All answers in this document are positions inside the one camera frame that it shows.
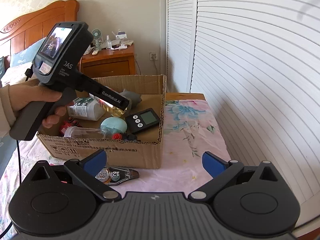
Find dark blue toy train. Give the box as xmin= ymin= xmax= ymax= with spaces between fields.
xmin=111 ymin=133 xmax=137 ymax=141

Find black correction tape dispenser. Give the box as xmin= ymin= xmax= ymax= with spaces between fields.
xmin=95 ymin=166 xmax=139 ymax=186

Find clear plastic cup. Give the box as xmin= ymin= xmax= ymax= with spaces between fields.
xmin=64 ymin=126 xmax=111 ymax=139

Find pink floral table cloth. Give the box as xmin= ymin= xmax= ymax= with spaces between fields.
xmin=1 ymin=100 xmax=230 ymax=232

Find clear spray bottle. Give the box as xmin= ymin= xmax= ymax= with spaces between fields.
xmin=105 ymin=35 xmax=112 ymax=49

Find white plastic bottle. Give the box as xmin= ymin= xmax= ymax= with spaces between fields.
xmin=67 ymin=97 xmax=105 ymax=121

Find small green desk fan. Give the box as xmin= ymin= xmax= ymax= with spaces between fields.
xmin=92 ymin=29 xmax=103 ymax=55

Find large blue pillow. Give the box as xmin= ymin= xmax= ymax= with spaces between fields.
xmin=10 ymin=37 xmax=46 ymax=67

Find brown cardboard box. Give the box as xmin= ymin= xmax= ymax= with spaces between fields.
xmin=36 ymin=75 xmax=167 ymax=169

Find grey rubber animal toy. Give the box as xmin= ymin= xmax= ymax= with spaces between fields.
xmin=120 ymin=89 xmax=142 ymax=109

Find orange wooden headboard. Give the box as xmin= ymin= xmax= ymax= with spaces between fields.
xmin=1 ymin=0 xmax=80 ymax=68

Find black digital timer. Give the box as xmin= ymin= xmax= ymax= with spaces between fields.
xmin=125 ymin=108 xmax=160 ymax=135

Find wooden nightstand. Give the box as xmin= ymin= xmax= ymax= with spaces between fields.
xmin=78 ymin=44 xmax=136 ymax=77

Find person's left hand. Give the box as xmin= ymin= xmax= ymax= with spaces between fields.
xmin=9 ymin=79 xmax=67 ymax=128

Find mint green oval case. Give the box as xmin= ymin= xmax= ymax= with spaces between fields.
xmin=100 ymin=117 xmax=127 ymax=134

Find white wall socket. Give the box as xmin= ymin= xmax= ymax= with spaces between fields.
xmin=149 ymin=52 xmax=158 ymax=61

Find white louvered closet doors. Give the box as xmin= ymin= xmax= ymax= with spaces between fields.
xmin=167 ymin=0 xmax=319 ymax=203

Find fish oil capsule bottle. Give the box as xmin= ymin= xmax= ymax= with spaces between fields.
xmin=89 ymin=94 xmax=132 ymax=118

